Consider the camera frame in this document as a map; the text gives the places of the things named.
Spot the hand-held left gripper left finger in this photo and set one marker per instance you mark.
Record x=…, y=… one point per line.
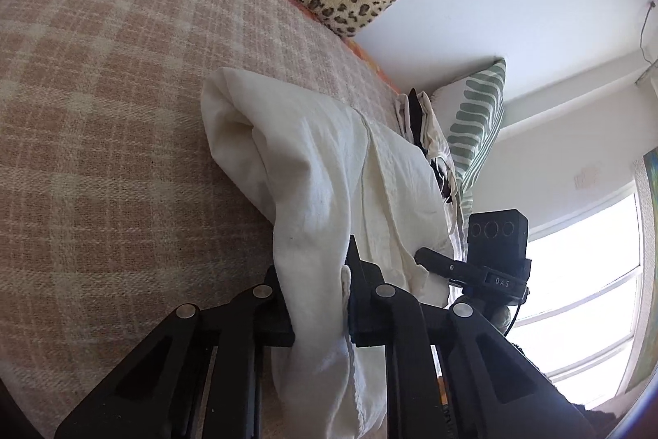
x=272, y=320

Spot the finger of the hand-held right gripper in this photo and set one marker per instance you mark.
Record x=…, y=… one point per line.
x=442, y=261

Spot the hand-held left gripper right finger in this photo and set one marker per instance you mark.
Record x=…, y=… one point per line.
x=362, y=315

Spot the white shirt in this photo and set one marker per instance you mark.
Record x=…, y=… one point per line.
x=318, y=171

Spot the window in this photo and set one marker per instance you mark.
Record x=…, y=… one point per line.
x=575, y=290

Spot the green striped pillow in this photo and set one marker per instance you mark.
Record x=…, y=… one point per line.
x=473, y=120

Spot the cream and black garment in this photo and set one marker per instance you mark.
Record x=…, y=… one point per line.
x=437, y=130

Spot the beige plaid blanket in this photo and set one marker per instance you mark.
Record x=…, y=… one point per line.
x=103, y=110

